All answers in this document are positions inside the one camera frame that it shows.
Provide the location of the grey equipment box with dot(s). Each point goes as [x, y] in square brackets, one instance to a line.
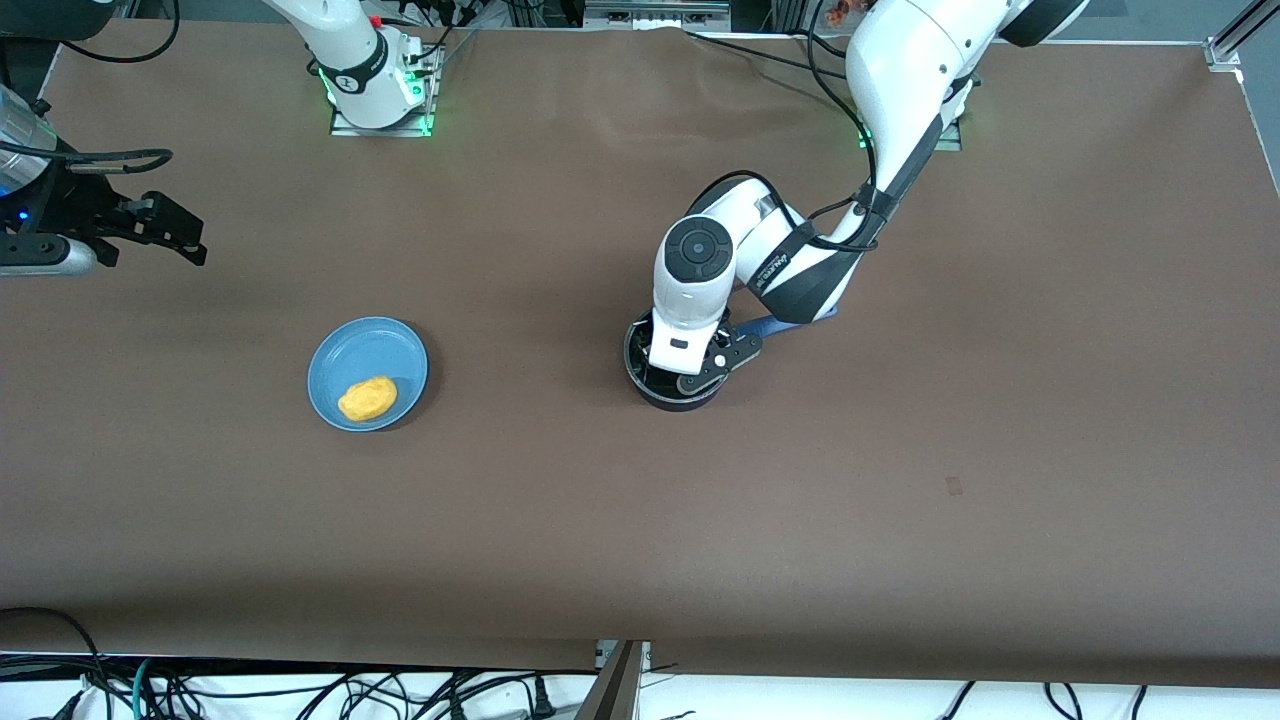
[650, 12]

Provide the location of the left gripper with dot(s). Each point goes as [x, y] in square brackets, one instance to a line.
[639, 337]

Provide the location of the aluminium corner extrusion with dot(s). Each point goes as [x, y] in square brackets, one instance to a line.
[1236, 35]

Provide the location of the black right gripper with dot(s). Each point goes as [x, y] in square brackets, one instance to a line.
[82, 207]

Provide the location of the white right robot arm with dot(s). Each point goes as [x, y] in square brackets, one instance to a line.
[350, 60]

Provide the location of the aluminium table leg profile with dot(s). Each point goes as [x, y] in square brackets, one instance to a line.
[615, 692]

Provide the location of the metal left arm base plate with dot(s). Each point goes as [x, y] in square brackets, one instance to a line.
[953, 138]

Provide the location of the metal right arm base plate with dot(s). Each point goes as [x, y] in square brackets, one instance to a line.
[426, 100]

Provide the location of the brown table cover sheet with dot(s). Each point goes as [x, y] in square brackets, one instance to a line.
[600, 540]

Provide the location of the yellow potato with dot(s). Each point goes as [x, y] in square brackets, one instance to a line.
[368, 400]

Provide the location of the blue round plate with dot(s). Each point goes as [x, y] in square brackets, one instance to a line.
[360, 350]

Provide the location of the black power plug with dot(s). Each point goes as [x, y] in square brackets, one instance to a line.
[543, 703]

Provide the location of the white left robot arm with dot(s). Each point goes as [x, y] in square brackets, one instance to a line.
[900, 60]

